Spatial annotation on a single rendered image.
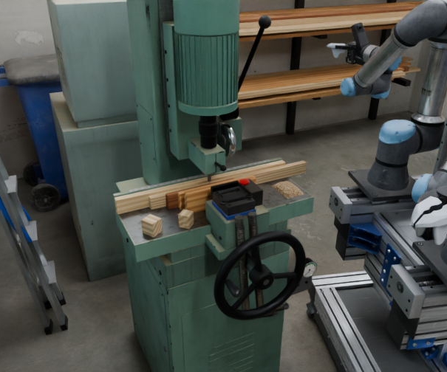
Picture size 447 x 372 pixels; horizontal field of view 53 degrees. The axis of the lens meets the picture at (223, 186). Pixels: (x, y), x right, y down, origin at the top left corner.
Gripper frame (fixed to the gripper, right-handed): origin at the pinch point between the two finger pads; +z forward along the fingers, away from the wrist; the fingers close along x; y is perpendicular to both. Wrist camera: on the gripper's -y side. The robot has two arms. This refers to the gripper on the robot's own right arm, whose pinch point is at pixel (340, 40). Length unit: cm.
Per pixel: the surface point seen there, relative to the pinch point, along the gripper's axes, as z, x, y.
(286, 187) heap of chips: -61, -65, 23
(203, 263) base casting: -69, -99, 34
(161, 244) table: -70, -110, 21
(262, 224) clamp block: -78, -82, 20
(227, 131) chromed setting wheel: -42, -76, 7
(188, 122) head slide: -44, -89, -1
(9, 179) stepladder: 18, -153, 28
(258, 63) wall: 178, 45, 59
